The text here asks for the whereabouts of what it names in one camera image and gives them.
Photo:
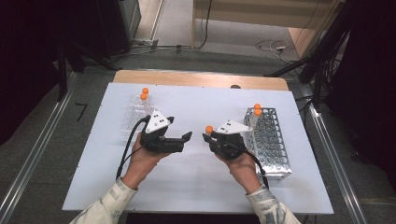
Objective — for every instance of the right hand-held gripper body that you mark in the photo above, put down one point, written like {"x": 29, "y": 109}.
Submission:
{"x": 229, "y": 146}

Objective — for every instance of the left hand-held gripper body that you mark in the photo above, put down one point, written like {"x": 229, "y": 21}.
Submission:
{"x": 162, "y": 143}

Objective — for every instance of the orange capped test tube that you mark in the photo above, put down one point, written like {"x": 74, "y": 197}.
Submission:
{"x": 145, "y": 90}
{"x": 143, "y": 96}
{"x": 257, "y": 106}
{"x": 257, "y": 112}
{"x": 209, "y": 129}

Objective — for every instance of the clear acrylic test tube rack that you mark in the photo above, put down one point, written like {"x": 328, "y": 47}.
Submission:
{"x": 137, "y": 112}

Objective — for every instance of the perforated metal test tube rack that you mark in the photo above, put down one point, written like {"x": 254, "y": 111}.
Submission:
{"x": 271, "y": 143}

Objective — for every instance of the person's left hand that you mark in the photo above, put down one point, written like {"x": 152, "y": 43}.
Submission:
{"x": 141, "y": 161}

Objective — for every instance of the person's right hand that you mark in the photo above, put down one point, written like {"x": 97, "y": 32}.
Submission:
{"x": 244, "y": 171}

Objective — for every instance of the light wooden table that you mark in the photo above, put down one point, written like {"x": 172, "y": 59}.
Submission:
{"x": 186, "y": 79}

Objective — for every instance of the black metal stand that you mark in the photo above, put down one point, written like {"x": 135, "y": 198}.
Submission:
{"x": 317, "y": 87}
{"x": 62, "y": 77}

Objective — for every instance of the black cabinet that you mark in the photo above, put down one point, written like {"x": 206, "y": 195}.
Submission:
{"x": 112, "y": 25}

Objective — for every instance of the light wooden cabinet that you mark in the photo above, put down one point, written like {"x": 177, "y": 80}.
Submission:
{"x": 249, "y": 12}

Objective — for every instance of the black curtain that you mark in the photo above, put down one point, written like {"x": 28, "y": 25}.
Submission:
{"x": 21, "y": 62}
{"x": 367, "y": 77}

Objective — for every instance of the aluminium floor rail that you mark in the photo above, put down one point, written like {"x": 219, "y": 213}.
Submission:
{"x": 333, "y": 158}
{"x": 39, "y": 140}

